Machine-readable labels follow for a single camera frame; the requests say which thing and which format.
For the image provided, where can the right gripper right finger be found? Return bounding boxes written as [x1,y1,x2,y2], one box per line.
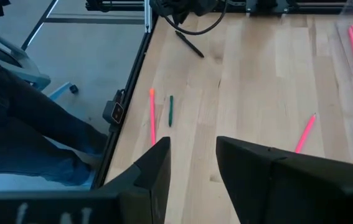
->
[216,136,353,224]

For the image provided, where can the green crayon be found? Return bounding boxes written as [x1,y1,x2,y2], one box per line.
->
[167,95,174,128]

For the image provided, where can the grey office chair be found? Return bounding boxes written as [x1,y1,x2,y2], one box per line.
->
[0,19,80,95]

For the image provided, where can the black table frame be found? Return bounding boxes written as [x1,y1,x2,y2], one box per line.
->
[91,0,353,191]

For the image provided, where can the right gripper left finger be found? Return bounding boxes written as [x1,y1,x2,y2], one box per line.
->
[0,137,171,224]

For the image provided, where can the small black camera box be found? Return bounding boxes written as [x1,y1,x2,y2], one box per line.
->
[102,89,126,134]

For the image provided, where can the person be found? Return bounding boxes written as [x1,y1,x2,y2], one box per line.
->
[0,57,109,187]

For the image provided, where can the black cable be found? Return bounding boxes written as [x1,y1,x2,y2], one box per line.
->
[162,0,229,36]

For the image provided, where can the black pen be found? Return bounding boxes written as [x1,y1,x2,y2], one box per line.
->
[174,30,205,59]

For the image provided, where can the silver aluminium extrusion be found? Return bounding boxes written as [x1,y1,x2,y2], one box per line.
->
[143,0,153,34]

